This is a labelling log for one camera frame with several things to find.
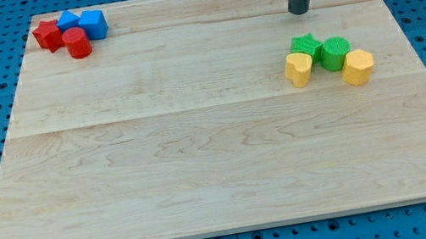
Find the light wooden board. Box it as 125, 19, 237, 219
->
0, 0, 426, 239

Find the yellow heart block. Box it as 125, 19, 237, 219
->
285, 53, 313, 88

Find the green star block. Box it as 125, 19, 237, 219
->
290, 33, 323, 63

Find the green cylinder block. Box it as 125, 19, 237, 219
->
320, 36, 351, 72

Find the blue cube block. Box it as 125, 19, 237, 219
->
78, 9, 108, 40

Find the yellow hexagon block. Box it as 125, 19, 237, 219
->
341, 49, 375, 86

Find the red cylinder block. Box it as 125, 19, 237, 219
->
62, 27, 92, 59

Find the blue pentagon block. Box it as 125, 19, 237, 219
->
57, 10, 80, 32

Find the red star block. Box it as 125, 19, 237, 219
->
32, 20, 64, 53

